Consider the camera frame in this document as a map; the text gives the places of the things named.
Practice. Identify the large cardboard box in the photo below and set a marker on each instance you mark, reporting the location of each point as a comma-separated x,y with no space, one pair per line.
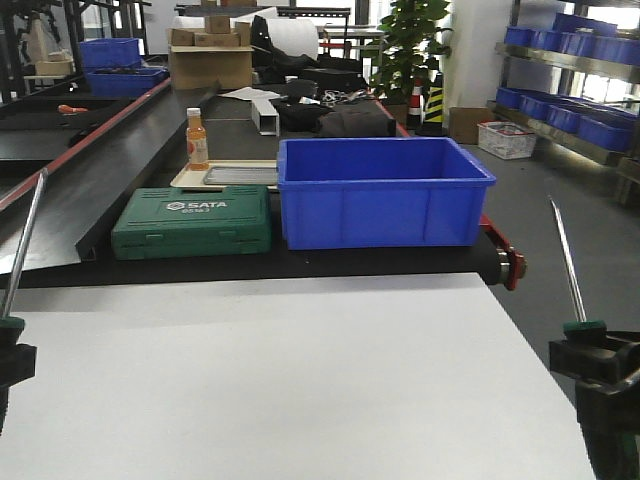
193,67

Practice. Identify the large blue plastic bin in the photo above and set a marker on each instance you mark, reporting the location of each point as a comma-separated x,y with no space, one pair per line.
339,193

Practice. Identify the striped traffic cone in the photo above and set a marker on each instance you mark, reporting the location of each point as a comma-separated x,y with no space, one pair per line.
432,123

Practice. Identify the green-handled screwdriver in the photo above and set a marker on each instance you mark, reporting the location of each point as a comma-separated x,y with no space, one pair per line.
581,328
12,327

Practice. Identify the white rectangular tube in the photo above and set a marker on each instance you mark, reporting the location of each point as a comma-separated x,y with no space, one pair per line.
265,117

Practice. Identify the small metal tray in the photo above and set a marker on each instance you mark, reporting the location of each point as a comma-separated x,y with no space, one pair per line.
224,175

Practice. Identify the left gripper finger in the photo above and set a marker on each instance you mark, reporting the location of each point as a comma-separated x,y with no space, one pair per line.
18,363

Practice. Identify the green potted plant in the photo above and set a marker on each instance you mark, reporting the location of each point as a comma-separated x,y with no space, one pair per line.
412,45

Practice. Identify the dark folded cloth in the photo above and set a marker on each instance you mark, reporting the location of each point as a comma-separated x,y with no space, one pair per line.
355,124

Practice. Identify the black bag on conveyor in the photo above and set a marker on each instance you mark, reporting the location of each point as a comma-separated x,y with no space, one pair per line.
298,117

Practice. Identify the green SATA tool case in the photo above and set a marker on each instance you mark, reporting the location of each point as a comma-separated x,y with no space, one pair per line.
169,223

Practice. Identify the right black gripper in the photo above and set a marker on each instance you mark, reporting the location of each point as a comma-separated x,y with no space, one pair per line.
608,405

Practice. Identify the orange-handled tool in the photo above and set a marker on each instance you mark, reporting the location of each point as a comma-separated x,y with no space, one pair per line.
70,110

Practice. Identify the orange juice bottle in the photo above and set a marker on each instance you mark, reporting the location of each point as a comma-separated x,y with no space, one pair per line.
196,139

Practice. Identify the cream plastic tray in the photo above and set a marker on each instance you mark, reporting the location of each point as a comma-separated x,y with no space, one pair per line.
192,180

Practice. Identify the metal shelf rack with bins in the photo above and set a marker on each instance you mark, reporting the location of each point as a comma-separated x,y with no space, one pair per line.
575,82

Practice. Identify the blue bin far left upper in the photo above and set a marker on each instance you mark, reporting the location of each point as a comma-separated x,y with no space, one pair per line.
110,53

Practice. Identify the brown cardboard box on floor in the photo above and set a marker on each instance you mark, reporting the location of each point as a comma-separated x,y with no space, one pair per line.
464,121

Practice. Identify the blue bin far left lower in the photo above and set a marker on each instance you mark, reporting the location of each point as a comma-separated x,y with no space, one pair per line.
125,82

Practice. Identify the white wire basket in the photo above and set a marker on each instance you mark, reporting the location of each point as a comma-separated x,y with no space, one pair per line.
506,140

